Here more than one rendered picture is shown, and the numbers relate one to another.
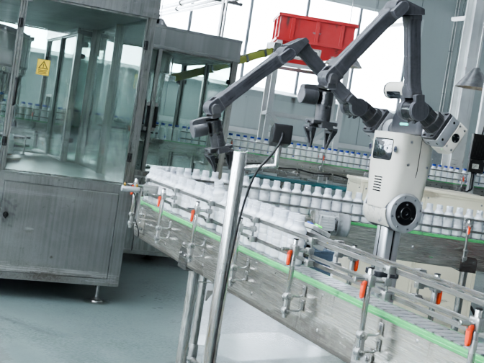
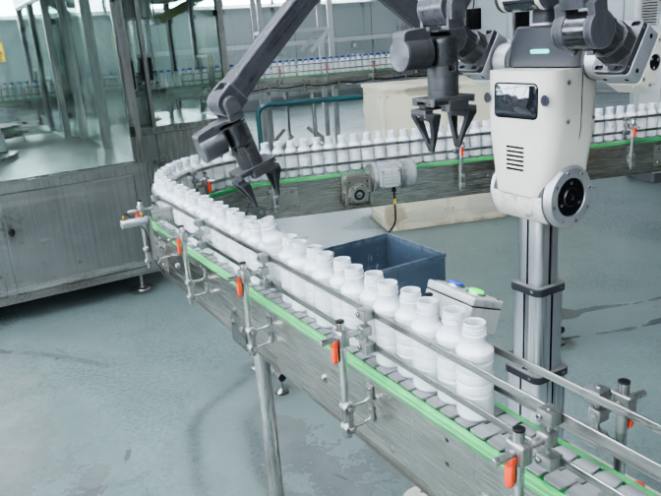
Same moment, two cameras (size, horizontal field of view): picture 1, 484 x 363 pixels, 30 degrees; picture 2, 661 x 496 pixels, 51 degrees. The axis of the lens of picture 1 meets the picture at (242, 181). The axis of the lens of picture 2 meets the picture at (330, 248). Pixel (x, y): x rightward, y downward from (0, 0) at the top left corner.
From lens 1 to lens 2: 200 cm
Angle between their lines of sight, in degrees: 15
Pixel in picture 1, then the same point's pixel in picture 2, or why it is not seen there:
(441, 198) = (462, 89)
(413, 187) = (575, 154)
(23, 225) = (36, 238)
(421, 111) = (605, 31)
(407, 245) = (482, 174)
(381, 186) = (524, 163)
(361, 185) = (382, 94)
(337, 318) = not seen: outside the picture
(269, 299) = (443, 482)
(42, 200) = (48, 206)
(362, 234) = (429, 176)
